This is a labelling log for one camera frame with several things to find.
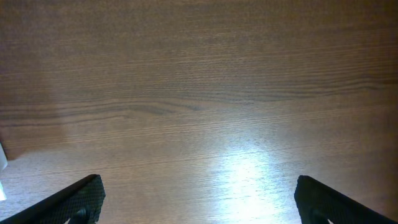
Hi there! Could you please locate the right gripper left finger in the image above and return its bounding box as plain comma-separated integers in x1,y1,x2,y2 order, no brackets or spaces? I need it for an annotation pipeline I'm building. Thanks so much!
1,174,106,224

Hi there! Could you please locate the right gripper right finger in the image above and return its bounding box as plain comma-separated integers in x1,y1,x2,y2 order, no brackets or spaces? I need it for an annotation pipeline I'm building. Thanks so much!
294,175,397,224

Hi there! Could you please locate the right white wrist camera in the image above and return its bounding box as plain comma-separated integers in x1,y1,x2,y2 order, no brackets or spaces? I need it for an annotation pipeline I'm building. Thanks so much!
0,142,8,202

